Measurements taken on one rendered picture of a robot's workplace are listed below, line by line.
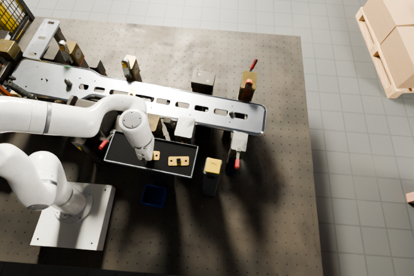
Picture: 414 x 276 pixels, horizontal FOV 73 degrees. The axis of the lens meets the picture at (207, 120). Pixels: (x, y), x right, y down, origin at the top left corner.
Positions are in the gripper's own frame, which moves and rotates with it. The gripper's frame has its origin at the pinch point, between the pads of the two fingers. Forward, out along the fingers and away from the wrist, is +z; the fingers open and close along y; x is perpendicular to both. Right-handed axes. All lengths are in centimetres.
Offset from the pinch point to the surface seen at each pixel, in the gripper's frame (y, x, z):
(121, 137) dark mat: 7.5, 12.7, 2.6
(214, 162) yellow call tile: -2.2, -27.2, 2.5
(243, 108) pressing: 33, -43, 19
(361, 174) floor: 29, -156, 119
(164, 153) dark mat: 1.0, -6.3, 2.6
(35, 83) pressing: 43, 68, 19
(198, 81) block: 47, -18, 16
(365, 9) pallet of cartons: 203, -188, 103
